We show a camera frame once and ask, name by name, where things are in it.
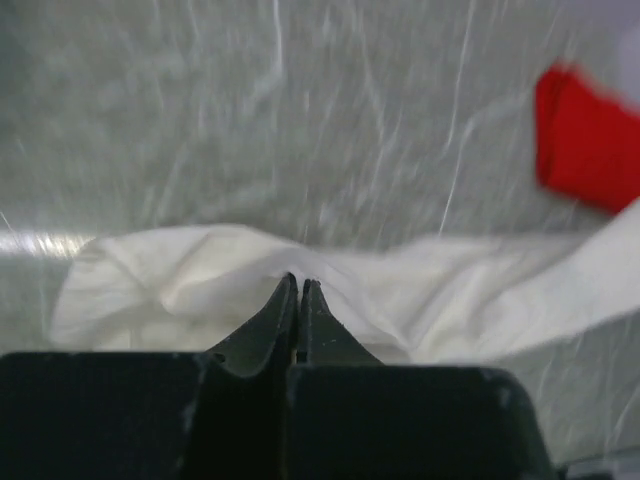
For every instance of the folded red t-shirt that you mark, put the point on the folded red t-shirt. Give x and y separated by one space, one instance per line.
587 141

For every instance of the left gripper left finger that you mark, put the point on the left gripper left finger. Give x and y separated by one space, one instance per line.
248 351

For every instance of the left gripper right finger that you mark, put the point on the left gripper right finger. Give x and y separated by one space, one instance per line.
321 338

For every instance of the cream white t-shirt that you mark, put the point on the cream white t-shirt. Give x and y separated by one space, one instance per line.
433 300

